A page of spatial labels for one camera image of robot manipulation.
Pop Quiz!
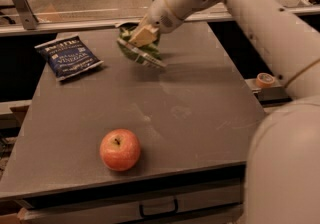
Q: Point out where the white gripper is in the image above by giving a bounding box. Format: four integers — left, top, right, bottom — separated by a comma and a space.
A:
129, 0, 182, 47

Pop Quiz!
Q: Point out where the green jalapeno chip bag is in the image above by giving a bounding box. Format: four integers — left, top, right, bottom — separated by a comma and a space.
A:
117, 22, 166, 68

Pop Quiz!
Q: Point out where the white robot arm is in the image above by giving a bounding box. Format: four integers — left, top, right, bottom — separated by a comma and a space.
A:
131, 0, 320, 224

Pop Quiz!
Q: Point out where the blue vinegar chip bag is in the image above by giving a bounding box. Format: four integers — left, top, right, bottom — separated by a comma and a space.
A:
35, 35, 103, 81

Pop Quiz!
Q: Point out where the red apple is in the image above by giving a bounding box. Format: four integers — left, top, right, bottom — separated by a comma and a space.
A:
99, 129, 141, 171

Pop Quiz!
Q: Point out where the roll of tape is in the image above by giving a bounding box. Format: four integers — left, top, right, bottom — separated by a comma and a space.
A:
256, 73, 275, 88

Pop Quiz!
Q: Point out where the left metal glass bracket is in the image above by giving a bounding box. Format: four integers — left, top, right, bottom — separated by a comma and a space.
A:
12, 0, 39, 30

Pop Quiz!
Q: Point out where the grey drawer with handle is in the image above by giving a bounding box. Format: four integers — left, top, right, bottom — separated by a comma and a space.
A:
20, 179, 243, 224

